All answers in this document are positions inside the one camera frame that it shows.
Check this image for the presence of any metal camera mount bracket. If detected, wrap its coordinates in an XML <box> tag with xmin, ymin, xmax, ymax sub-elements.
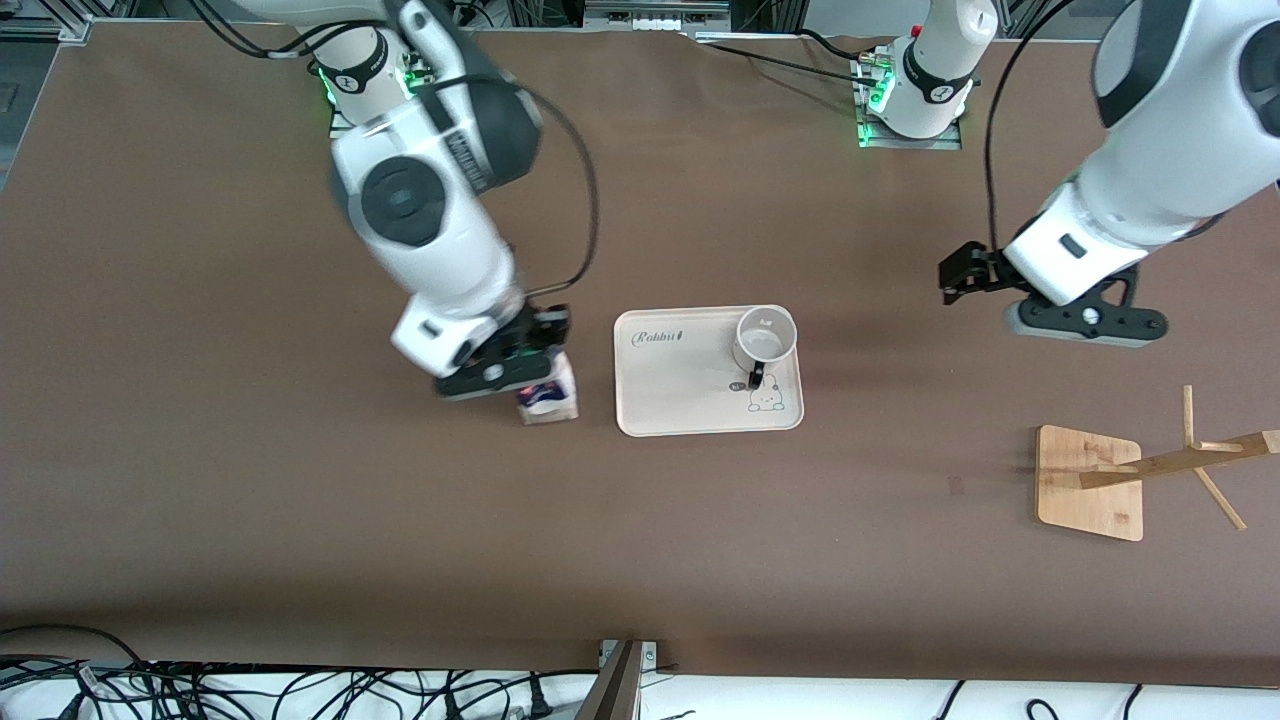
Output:
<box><xmin>575</xmin><ymin>638</ymin><xmax>659</xmax><ymax>720</ymax></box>

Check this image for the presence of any beige rabbit print tray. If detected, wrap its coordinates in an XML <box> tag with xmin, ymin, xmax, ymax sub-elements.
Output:
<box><xmin>613</xmin><ymin>305</ymin><xmax>806</xmax><ymax>438</ymax></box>

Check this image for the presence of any wooden cup rack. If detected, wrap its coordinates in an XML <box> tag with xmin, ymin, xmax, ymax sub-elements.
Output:
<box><xmin>1035</xmin><ymin>385</ymin><xmax>1280</xmax><ymax>543</ymax></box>

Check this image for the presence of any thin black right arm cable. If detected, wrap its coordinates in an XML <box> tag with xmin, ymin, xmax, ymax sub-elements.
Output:
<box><xmin>188</xmin><ymin>0</ymin><xmax>396</xmax><ymax>61</ymax></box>

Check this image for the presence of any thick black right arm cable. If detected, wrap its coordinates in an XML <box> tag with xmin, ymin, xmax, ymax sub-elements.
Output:
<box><xmin>500</xmin><ymin>78</ymin><xmax>602</xmax><ymax>297</ymax></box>

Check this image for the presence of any white mug black handle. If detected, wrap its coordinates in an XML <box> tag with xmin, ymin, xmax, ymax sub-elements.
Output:
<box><xmin>732</xmin><ymin>305</ymin><xmax>800</xmax><ymax>391</ymax></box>

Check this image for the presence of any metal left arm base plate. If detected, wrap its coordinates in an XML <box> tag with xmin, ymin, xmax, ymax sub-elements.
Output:
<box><xmin>855</xmin><ymin>55</ymin><xmax>964</xmax><ymax>152</ymax></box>

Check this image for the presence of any blue milk carton green cap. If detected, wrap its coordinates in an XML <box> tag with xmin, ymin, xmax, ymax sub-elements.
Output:
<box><xmin>515</xmin><ymin>350</ymin><xmax>581</xmax><ymax>427</ymax></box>

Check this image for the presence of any grey power strip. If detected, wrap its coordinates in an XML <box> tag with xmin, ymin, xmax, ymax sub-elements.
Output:
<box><xmin>583</xmin><ymin>0</ymin><xmax>733</xmax><ymax>33</ymax></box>

